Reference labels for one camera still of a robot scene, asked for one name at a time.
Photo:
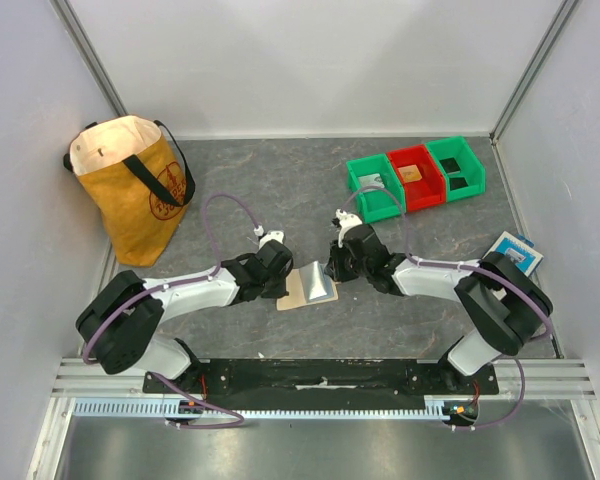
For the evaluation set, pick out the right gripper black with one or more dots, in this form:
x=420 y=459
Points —
x=336 y=265

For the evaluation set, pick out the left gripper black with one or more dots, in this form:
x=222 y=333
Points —
x=280 y=290

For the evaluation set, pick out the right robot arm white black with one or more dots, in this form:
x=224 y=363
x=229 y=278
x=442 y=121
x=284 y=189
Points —
x=505 y=307

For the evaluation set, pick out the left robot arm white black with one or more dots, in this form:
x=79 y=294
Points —
x=120 y=326

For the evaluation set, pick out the silver card in bin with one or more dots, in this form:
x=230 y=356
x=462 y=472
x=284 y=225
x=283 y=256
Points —
x=371 y=180

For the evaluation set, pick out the orange card in bin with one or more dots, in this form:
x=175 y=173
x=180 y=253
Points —
x=409 y=174

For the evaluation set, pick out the black card lower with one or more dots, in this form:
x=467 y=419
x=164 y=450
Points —
x=457 y=183

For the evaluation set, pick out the black card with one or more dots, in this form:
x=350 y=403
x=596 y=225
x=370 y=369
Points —
x=457 y=183
x=450 y=165

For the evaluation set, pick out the black card upper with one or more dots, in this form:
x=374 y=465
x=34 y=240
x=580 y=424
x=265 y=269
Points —
x=450 y=165

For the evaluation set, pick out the left green plastic bin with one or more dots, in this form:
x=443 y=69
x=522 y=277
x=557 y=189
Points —
x=375 y=205

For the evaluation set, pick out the green plastic bin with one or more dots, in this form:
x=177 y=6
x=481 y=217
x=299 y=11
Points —
x=463 y=172
x=375 y=205

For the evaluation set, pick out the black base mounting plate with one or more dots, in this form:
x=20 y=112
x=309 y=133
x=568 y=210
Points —
x=329 y=383

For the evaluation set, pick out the right green plastic bin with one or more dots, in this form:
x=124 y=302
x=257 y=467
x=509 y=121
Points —
x=463 y=172

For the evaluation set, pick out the yellow paper tote bag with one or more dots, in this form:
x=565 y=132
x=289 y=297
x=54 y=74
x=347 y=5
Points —
x=138 y=176

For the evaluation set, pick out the blue razor package box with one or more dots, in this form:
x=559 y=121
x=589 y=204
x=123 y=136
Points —
x=519 y=250

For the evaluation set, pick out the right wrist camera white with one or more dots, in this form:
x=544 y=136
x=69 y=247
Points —
x=345 y=221

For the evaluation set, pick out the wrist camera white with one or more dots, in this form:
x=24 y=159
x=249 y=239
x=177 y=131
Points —
x=264 y=236
x=345 y=221

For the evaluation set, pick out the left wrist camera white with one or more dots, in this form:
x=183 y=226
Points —
x=264 y=236

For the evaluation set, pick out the slotted cable duct rail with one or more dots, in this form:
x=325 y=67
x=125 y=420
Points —
x=172 y=408

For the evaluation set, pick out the aluminium frame profile rail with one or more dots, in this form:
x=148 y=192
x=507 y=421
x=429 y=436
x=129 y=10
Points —
x=546 y=379

